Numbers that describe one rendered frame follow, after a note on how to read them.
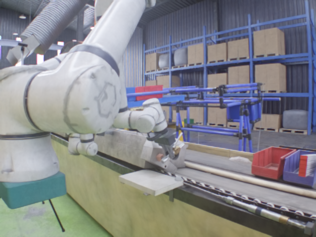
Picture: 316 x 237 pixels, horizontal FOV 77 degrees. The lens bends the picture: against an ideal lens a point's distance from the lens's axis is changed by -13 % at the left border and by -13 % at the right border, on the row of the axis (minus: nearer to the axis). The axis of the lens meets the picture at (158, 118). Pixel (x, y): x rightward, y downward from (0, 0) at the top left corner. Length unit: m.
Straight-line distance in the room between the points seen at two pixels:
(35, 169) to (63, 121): 0.17
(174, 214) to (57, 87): 1.00
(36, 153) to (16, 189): 0.10
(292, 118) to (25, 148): 9.90
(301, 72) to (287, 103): 1.61
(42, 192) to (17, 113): 0.21
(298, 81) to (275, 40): 2.32
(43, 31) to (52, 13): 0.78
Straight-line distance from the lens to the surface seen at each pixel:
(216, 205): 1.08
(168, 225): 1.37
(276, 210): 1.03
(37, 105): 0.52
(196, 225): 1.21
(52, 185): 0.63
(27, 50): 8.07
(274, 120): 10.38
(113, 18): 0.71
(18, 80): 0.59
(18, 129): 0.59
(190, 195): 1.17
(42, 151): 0.61
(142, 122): 1.03
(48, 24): 8.64
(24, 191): 0.60
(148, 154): 1.32
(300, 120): 10.06
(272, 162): 1.79
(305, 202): 1.22
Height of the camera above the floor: 1.22
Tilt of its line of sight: 4 degrees down
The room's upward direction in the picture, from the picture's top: straight up
